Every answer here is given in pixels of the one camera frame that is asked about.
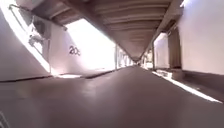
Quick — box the white building with air conditioner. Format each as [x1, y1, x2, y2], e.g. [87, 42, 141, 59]
[0, 0, 53, 82]

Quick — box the white building with number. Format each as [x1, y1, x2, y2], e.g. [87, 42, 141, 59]
[49, 18, 117, 76]

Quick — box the white building with doorway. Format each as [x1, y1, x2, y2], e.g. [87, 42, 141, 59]
[152, 0, 224, 77]

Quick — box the concrete step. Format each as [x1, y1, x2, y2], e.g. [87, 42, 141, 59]
[169, 68, 186, 81]

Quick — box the covered walkway shelter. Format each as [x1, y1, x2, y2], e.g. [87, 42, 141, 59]
[14, 0, 184, 70]

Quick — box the paved strip beside path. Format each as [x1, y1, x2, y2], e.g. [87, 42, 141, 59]
[150, 67, 224, 104]

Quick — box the grey concrete path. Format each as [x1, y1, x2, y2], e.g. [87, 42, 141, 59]
[0, 65, 224, 128]

